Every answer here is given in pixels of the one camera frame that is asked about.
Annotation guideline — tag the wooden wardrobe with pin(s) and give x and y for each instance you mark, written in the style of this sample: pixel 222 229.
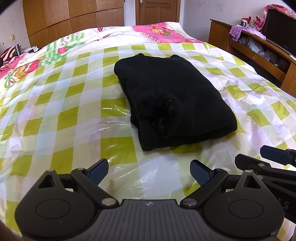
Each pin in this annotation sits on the wooden wardrobe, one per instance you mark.
pixel 47 21

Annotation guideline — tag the pink cloth on television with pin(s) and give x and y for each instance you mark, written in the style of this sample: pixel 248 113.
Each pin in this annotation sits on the pink cloth on television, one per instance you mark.
pixel 258 23

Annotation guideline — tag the metal flask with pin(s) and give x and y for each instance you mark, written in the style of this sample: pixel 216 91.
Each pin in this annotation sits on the metal flask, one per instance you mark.
pixel 18 50

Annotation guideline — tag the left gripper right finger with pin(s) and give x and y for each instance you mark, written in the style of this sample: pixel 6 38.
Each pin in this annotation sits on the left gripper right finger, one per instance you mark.
pixel 209 181

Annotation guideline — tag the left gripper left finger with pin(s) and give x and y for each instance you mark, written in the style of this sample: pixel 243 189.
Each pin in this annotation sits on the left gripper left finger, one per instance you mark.
pixel 88 180

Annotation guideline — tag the wooden door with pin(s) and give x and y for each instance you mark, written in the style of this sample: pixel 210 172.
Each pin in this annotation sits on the wooden door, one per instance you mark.
pixel 156 11

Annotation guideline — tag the wooden side cabinet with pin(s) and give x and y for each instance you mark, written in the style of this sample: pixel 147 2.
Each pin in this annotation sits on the wooden side cabinet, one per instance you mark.
pixel 268 59

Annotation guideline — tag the red white striped cloth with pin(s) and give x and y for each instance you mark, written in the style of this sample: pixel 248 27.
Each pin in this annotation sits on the red white striped cloth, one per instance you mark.
pixel 8 54

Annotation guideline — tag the checkered bed quilt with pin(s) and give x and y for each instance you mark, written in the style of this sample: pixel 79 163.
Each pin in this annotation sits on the checkered bed quilt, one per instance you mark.
pixel 63 108

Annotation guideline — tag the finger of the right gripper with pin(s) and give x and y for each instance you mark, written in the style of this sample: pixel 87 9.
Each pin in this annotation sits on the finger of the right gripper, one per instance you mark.
pixel 284 157

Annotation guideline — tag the black television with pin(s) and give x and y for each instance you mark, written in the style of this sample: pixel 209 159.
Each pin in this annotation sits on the black television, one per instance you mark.
pixel 280 29

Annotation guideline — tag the black sweater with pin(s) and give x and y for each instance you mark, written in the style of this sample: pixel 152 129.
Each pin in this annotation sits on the black sweater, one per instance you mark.
pixel 172 103

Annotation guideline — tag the purple cloth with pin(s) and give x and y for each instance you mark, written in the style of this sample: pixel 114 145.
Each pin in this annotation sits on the purple cloth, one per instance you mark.
pixel 236 30

